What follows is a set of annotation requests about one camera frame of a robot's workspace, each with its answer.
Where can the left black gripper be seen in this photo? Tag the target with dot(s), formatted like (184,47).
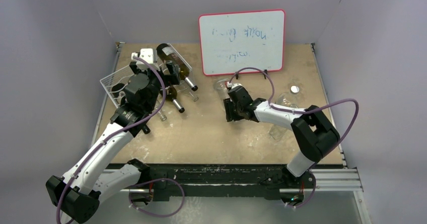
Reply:
(172,69)

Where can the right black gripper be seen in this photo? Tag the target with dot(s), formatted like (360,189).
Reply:
(228,109)

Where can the clear bottle silver cap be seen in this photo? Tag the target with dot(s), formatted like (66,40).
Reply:
(220,86)

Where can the dark bottle brown label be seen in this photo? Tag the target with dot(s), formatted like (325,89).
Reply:
(171,95)

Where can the clear bottle back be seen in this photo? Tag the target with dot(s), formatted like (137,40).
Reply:
(186,90)

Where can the clear square glass bottle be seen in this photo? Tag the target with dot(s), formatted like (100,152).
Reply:
(160,112)

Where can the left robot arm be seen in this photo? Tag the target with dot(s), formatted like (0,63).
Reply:
(79,192)

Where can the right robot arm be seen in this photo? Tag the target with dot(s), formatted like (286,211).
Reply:
(314,133)

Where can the red framed whiteboard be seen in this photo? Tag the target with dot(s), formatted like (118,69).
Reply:
(236,40)

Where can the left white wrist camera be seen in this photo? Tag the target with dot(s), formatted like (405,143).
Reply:
(147,54)

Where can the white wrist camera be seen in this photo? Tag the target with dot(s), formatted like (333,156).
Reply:
(147,54)
(230,85)

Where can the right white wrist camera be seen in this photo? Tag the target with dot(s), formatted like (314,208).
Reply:
(230,85)

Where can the white wire wine rack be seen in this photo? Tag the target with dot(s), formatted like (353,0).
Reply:
(115,83)

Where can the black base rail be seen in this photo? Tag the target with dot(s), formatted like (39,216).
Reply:
(268,181)

